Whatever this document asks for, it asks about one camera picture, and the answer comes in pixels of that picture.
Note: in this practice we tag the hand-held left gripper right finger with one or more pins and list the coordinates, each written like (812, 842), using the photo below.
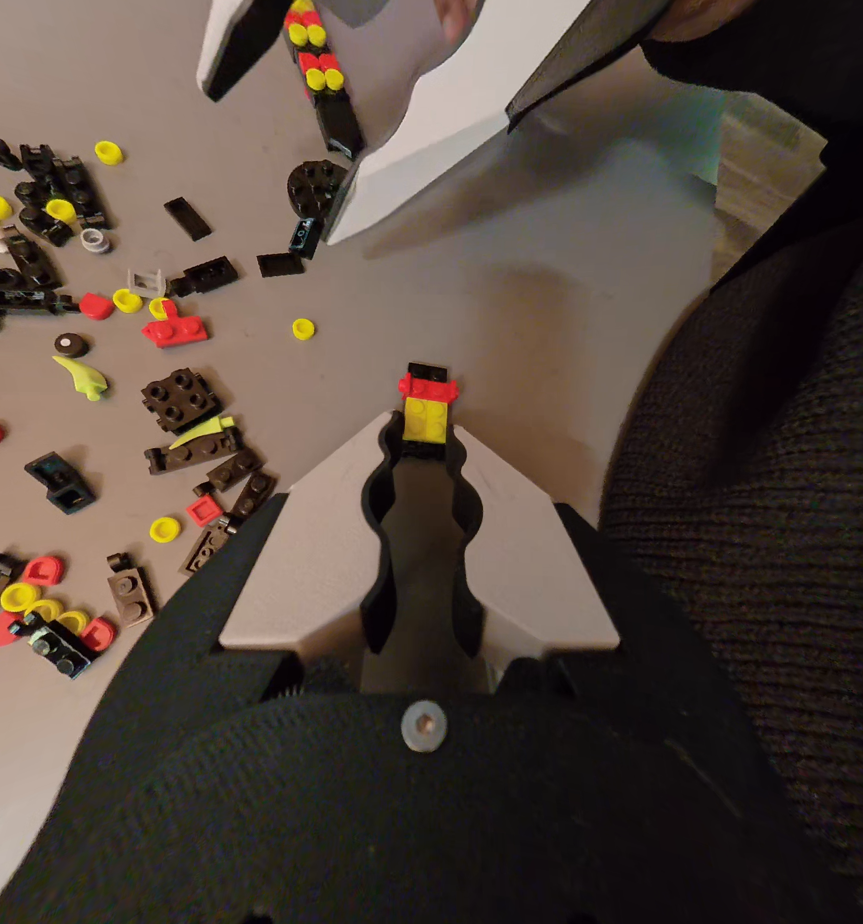
(540, 577)

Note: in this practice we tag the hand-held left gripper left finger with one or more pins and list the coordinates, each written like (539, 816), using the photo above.
(301, 577)

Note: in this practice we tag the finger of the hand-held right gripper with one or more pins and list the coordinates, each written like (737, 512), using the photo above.
(475, 123)
(226, 50)

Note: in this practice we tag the yellow lego brick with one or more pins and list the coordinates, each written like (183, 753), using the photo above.
(415, 420)
(436, 420)

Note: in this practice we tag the pile of lego pieces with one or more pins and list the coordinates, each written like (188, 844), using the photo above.
(179, 397)

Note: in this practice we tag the dark lego plate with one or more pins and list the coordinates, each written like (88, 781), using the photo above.
(428, 372)

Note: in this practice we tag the black red yellow lego assembly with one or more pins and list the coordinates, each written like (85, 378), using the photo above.
(338, 119)

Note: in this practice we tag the black round lego plate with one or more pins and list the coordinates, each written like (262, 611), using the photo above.
(316, 184)

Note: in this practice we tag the person's right hand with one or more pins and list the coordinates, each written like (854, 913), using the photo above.
(698, 18)

